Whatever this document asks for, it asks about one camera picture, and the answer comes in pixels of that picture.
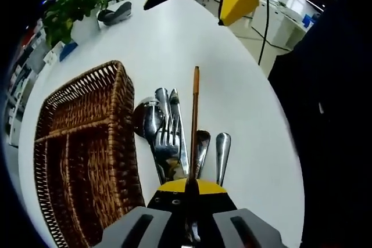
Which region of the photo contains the steel spoon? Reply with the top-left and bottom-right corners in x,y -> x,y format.
215,132 -> 233,187
133,96 -> 165,147

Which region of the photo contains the person's dark shirt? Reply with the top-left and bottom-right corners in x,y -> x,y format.
267,0 -> 372,248

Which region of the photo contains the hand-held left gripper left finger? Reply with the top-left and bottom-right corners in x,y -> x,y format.
100,180 -> 192,248

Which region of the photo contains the green potted plant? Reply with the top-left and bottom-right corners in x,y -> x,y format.
43,0 -> 130,48

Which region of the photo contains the brown wicker utensil storage tray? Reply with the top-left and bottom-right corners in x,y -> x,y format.
33,59 -> 146,248

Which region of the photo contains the grey curved object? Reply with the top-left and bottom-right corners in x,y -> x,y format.
97,1 -> 133,27

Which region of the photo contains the brown wooden chopstick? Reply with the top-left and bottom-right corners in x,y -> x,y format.
184,66 -> 202,240

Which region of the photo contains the blue flat box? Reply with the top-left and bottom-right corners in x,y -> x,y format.
59,41 -> 78,62

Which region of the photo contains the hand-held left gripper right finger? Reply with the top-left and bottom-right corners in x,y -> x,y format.
193,180 -> 287,248

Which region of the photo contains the small white box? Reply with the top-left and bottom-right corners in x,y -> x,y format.
43,41 -> 66,66

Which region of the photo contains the black cable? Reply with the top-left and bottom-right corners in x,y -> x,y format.
257,0 -> 270,65

